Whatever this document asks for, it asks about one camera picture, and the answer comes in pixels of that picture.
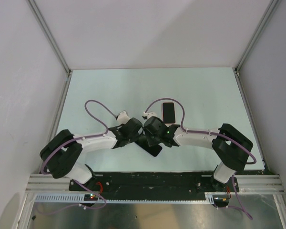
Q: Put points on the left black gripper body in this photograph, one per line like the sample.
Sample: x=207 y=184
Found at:
x=130 y=140

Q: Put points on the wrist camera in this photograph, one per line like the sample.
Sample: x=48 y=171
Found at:
x=122 y=117
x=147 y=115

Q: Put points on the grey slotted cable duct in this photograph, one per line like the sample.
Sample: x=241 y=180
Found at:
x=89 y=198

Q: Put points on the right aluminium frame post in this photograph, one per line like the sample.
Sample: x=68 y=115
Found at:
x=265 y=19

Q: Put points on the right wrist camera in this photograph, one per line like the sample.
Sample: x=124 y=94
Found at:
x=147 y=115

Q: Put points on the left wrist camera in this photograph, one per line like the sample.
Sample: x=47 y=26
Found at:
x=122 y=117

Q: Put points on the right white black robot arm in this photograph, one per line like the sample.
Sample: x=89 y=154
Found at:
x=231 y=146

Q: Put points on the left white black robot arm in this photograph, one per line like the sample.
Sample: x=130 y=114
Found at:
x=60 y=155

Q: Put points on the black smartphone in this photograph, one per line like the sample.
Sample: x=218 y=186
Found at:
x=169 y=112
x=152 y=150

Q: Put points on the pink phone case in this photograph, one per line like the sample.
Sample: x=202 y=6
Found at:
x=162 y=114

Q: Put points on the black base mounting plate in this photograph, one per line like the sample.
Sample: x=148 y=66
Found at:
x=155 y=185

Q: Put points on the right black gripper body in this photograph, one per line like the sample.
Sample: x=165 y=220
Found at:
x=152 y=139

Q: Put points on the left aluminium frame post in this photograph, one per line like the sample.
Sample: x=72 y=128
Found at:
x=48 y=34

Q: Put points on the aluminium frame post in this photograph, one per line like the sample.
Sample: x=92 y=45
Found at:
x=48 y=34
x=265 y=19

